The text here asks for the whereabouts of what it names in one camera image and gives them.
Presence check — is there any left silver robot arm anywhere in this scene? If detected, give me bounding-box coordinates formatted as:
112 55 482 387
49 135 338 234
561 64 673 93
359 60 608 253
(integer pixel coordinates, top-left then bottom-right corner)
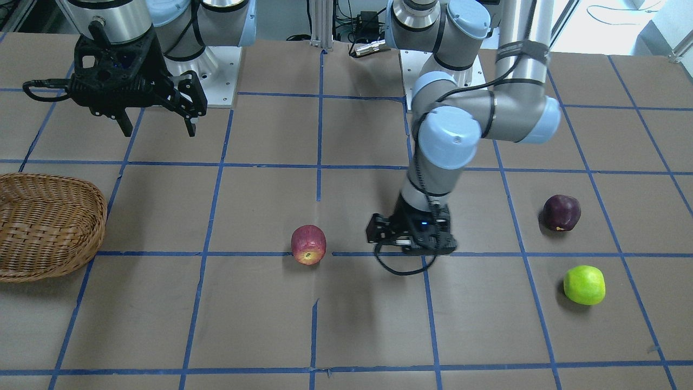
365 1 561 255

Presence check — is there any dark red apple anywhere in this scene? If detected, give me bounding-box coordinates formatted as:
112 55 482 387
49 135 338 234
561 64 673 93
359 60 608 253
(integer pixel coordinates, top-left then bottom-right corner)
541 194 581 232

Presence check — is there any green apple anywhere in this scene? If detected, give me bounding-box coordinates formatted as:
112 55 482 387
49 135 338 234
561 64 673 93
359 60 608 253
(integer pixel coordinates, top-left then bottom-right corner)
563 265 606 306

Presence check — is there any red striped apple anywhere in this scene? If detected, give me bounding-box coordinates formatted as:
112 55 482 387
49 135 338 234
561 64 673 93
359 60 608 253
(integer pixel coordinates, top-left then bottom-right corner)
291 225 326 266

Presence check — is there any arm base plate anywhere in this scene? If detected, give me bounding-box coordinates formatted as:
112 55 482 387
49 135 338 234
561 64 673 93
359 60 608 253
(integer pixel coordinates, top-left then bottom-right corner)
165 46 243 109
400 50 490 113

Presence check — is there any wicker basket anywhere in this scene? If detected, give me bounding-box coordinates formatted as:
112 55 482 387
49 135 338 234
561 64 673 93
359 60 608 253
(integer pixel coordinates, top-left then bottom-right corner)
1 173 107 282

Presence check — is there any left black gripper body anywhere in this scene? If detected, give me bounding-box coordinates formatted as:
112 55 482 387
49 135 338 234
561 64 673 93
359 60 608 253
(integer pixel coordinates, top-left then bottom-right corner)
366 196 457 255

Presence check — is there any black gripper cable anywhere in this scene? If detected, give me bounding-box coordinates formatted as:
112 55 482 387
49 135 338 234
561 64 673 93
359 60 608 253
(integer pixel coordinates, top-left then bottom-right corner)
374 244 438 277

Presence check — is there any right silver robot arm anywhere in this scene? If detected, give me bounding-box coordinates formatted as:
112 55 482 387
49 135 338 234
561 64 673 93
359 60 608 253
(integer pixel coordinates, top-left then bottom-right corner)
56 1 257 137

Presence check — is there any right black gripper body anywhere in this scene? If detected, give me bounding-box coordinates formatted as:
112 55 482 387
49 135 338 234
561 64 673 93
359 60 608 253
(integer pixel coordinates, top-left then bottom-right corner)
69 33 173 116

